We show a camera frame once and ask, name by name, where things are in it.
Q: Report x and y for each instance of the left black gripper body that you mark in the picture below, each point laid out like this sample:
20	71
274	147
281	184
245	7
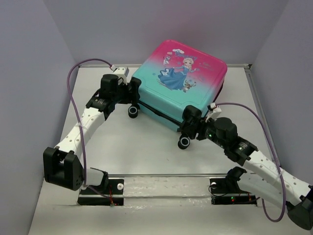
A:
122	95

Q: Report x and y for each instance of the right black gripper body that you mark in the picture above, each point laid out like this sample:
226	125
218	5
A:
207	129

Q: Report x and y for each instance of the pink and teal suitcase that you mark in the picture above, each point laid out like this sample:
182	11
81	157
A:
177	84

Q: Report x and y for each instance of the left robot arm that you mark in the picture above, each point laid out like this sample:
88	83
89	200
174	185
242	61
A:
65	164

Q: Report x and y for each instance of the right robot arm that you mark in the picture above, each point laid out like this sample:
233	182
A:
293	194

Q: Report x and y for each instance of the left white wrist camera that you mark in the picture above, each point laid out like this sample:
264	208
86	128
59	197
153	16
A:
122	72

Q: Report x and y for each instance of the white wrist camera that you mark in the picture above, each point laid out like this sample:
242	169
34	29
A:
122	72
213	112

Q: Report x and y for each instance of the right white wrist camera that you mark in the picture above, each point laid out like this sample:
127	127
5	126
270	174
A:
213	112

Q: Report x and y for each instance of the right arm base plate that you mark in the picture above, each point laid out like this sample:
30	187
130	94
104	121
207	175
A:
226	191

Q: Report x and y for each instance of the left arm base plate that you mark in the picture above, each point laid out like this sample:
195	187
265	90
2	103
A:
111	195

